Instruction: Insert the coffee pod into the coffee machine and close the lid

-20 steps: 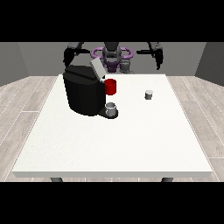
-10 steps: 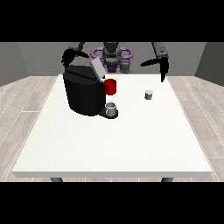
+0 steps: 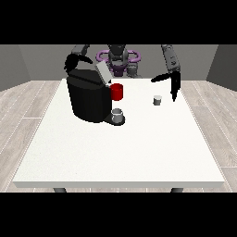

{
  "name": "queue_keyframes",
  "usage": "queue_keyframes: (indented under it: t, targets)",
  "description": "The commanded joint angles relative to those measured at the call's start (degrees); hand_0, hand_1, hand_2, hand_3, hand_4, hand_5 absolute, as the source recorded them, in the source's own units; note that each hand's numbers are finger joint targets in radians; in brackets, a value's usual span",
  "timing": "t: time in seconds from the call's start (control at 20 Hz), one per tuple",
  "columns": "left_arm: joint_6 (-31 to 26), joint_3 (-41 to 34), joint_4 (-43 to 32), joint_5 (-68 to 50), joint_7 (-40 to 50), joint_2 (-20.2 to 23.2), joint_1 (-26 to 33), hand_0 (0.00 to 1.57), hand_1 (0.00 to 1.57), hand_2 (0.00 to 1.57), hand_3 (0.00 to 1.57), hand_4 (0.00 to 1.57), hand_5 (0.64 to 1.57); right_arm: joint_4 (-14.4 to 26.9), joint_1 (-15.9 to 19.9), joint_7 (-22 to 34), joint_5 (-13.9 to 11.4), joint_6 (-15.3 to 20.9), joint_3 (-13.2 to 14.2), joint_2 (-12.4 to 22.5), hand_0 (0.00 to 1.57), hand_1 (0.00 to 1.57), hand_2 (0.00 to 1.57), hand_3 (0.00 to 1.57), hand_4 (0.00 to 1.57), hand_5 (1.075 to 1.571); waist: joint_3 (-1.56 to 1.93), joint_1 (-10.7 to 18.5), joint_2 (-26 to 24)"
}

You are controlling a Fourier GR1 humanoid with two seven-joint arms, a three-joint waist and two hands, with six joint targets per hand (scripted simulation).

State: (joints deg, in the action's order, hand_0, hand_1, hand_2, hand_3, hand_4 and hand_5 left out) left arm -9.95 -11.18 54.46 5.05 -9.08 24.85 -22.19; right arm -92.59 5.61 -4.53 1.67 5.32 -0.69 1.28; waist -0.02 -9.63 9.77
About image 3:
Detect small grey cup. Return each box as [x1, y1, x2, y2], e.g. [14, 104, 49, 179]
[111, 107, 125, 124]

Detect small grey coffee pod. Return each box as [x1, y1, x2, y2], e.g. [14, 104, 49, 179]
[153, 94, 163, 106]

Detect grey robot trunk purple rings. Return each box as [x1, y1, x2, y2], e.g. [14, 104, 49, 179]
[95, 44, 143, 80]

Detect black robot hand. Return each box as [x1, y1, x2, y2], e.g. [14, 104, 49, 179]
[150, 71, 182, 103]
[63, 52, 94, 75]

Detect red pod holder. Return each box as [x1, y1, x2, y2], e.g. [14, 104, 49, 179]
[109, 82, 124, 102]

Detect pale grey machine lid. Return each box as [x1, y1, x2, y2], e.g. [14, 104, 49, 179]
[94, 60, 113, 84]

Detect black coffee machine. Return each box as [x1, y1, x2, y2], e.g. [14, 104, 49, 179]
[66, 68, 127, 127]

